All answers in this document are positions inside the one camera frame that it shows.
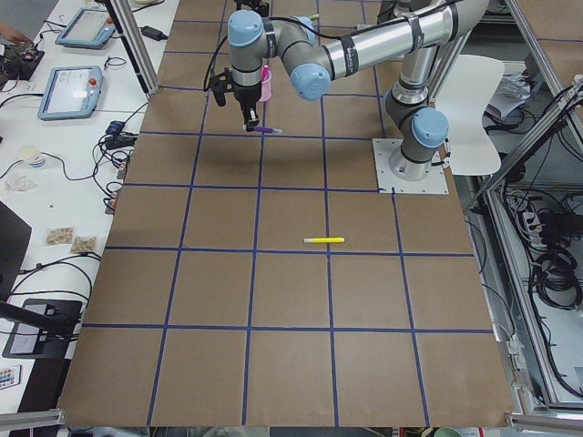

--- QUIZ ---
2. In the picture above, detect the white chair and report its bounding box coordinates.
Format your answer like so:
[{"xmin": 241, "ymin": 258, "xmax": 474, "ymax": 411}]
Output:
[{"xmin": 435, "ymin": 55, "xmax": 505, "ymax": 176}]

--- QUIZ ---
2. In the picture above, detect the blue teach pendant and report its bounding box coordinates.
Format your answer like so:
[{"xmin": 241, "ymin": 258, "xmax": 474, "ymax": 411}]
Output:
[
  {"xmin": 56, "ymin": 8, "xmax": 116, "ymax": 50},
  {"xmin": 37, "ymin": 66, "xmax": 103, "ymax": 121}
]

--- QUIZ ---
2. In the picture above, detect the aluminium frame post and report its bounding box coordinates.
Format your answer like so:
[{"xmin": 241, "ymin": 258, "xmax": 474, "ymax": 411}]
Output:
[{"xmin": 104, "ymin": 0, "xmax": 159, "ymax": 96}]

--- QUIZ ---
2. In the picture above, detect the small white bowl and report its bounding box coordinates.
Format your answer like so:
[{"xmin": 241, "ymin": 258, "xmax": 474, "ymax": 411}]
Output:
[{"xmin": 19, "ymin": 145, "xmax": 46, "ymax": 168}]

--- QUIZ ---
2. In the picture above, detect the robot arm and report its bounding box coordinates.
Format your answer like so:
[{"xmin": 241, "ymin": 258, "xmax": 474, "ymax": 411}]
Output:
[
  {"xmin": 234, "ymin": 0, "xmax": 412, "ymax": 24},
  {"xmin": 225, "ymin": 1, "xmax": 487, "ymax": 181}
]

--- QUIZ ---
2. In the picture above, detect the black camera stand base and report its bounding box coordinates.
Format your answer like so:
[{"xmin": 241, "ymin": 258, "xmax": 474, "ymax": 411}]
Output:
[{"xmin": 1, "ymin": 299, "xmax": 82, "ymax": 359}]

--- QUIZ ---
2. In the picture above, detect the pink mesh cup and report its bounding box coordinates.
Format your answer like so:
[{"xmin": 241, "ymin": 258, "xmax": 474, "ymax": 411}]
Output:
[{"xmin": 260, "ymin": 70, "xmax": 272, "ymax": 102}]

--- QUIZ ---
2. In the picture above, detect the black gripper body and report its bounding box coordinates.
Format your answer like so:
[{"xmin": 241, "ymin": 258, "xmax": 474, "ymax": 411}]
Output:
[
  {"xmin": 234, "ymin": 0, "xmax": 270, "ymax": 16},
  {"xmin": 233, "ymin": 83, "xmax": 261, "ymax": 107}
]

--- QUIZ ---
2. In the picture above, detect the near blue teach pendant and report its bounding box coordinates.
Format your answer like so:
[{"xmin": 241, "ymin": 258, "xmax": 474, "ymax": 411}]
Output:
[{"xmin": 37, "ymin": 66, "xmax": 103, "ymax": 121}]

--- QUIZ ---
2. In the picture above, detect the far blue teach pendant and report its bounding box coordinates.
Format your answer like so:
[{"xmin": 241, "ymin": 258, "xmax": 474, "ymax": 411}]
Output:
[{"xmin": 56, "ymin": 8, "xmax": 116, "ymax": 50}]

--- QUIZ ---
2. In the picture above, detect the yellow pen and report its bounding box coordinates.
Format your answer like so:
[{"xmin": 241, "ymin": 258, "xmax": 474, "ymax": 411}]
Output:
[{"xmin": 302, "ymin": 237, "xmax": 345, "ymax": 244}]

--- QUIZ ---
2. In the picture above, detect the pink pen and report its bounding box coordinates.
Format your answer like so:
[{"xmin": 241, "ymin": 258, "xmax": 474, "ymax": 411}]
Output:
[{"xmin": 261, "ymin": 66, "xmax": 270, "ymax": 82}]

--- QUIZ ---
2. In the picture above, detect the black power adapter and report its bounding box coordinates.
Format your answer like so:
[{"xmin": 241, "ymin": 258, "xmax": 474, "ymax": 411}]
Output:
[{"xmin": 140, "ymin": 25, "xmax": 168, "ymax": 41}]

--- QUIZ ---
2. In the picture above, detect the snack bag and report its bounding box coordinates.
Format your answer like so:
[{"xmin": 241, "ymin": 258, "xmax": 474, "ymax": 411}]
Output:
[
  {"xmin": 45, "ymin": 227, "xmax": 75, "ymax": 246},
  {"xmin": 70, "ymin": 236, "xmax": 98, "ymax": 254}
]

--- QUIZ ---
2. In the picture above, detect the purple pen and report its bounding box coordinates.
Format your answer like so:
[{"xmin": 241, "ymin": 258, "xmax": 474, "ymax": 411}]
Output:
[{"xmin": 252, "ymin": 126, "xmax": 283, "ymax": 135}]

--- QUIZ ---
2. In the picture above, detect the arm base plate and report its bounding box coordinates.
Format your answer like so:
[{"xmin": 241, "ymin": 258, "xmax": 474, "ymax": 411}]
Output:
[{"xmin": 372, "ymin": 138, "xmax": 449, "ymax": 195}]

